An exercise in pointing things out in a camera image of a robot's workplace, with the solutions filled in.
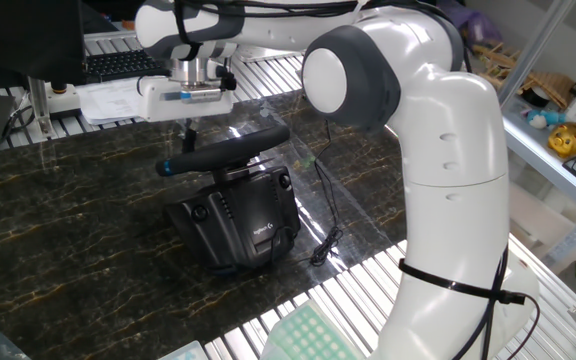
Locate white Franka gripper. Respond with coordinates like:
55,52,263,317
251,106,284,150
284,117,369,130
137,74,234,154

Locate black racing steering wheel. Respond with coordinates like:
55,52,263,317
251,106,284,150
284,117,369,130
155,124,292,184

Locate white paper stack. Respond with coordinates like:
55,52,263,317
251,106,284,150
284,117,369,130
75,74,144,126

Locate black keyboard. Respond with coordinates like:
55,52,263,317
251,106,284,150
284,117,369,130
83,49,169,84

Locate white box black knob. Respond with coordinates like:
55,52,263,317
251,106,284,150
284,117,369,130
42,82,82,120

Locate dark marble pattern sheet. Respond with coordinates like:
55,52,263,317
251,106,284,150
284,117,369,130
0,89,409,360

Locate black monitor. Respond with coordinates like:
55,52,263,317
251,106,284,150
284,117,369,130
0,0,87,86

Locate white pipette tip rack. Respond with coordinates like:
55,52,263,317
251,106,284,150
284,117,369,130
157,340,209,360

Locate green pipette tip box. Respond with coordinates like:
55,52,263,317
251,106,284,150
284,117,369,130
262,298,364,360

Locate purple bag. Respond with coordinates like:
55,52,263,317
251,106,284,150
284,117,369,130
437,0,492,47

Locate grey metal shelf rack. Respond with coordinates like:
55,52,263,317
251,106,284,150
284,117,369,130
500,0,576,266

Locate blue plush toy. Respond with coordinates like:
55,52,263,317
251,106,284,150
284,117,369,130
520,108,568,130

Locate wooden rack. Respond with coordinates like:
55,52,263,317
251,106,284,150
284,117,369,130
472,42,576,110

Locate white foam box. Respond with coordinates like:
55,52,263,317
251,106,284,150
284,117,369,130
510,184,576,266

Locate gold piggy bank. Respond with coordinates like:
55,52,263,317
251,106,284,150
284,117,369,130
547,122,576,160

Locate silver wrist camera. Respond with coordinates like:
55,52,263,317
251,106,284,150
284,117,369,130
178,84,224,105

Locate short aluminium post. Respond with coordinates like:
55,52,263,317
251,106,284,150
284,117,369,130
27,77,55,140

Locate thin black table cable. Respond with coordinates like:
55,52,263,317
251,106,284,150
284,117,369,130
295,119,345,269

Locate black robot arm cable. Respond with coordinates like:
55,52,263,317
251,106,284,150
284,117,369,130
135,0,543,360

